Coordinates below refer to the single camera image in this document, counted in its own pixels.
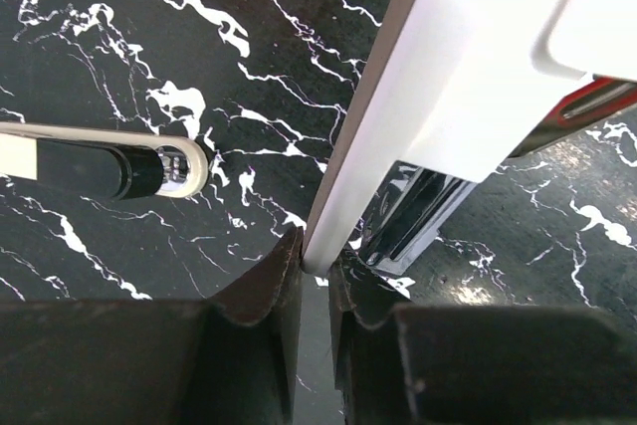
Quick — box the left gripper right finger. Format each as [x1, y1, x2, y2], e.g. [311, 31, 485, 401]
[328, 253, 636, 424]

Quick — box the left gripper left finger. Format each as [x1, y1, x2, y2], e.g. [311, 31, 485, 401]
[1, 227, 304, 424]

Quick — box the white stapler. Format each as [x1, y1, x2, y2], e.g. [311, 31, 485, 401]
[303, 0, 636, 276]

